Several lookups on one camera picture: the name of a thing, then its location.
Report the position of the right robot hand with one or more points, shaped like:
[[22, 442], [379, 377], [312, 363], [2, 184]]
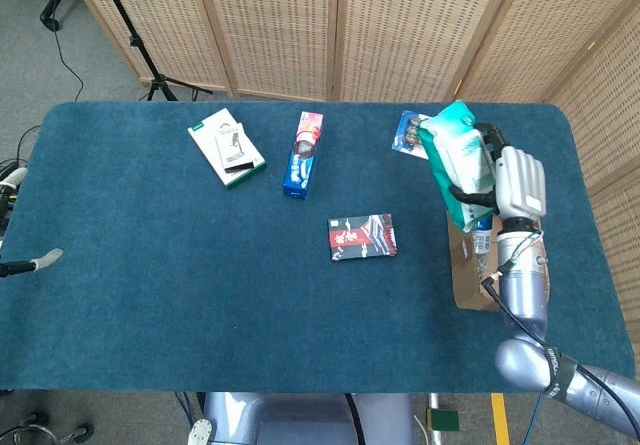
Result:
[[520, 185]]

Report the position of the blue and white can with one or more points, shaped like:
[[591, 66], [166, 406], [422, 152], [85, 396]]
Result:
[[482, 240]]

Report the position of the green wet wipes pack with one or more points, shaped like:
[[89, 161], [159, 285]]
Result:
[[450, 160]]

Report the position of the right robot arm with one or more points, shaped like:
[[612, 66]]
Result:
[[522, 290]]

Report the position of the brown cardboard box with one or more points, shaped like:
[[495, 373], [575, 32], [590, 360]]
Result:
[[465, 285]]

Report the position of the red black card box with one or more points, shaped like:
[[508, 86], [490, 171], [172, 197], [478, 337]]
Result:
[[362, 237]]

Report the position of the blue cookie box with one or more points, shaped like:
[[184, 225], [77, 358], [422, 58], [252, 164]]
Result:
[[301, 165]]

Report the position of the small white black box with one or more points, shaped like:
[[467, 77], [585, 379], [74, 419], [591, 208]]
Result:
[[231, 147]]

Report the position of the white and green flat box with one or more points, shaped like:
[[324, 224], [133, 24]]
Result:
[[205, 135]]

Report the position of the battery blister pack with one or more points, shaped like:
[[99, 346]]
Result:
[[406, 135]]

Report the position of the grey metal table leg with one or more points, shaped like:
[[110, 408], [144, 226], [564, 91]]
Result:
[[435, 400]]

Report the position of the green block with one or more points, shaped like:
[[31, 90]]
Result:
[[442, 419]]

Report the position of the blue grey robot torso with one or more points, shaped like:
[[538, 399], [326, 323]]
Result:
[[300, 420]]

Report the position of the black tripod stand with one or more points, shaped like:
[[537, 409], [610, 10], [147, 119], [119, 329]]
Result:
[[140, 47]]

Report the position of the blue table mat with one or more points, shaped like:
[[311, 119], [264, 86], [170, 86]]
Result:
[[125, 315]]

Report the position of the grey tipped black lever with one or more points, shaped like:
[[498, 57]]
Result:
[[49, 258]]

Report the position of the black wheeled base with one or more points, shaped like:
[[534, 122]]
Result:
[[30, 432]]

